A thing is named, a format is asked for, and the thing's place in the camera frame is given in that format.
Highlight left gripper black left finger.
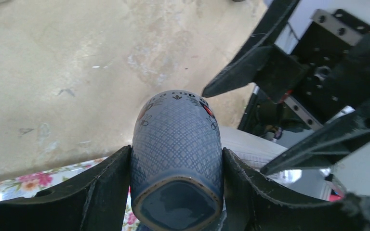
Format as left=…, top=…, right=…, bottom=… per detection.
left=0, top=146, right=131, bottom=231

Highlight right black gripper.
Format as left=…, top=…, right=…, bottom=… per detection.
left=202, top=0, right=370, bottom=175

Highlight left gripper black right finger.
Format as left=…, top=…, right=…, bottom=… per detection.
left=223, top=148, right=370, bottom=231

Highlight blue-grey small mug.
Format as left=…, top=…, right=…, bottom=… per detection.
left=130, top=90, right=224, bottom=231

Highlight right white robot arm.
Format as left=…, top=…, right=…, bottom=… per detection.
left=202, top=0, right=370, bottom=175

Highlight floral tray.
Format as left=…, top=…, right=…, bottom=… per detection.
left=0, top=157, right=140, bottom=231

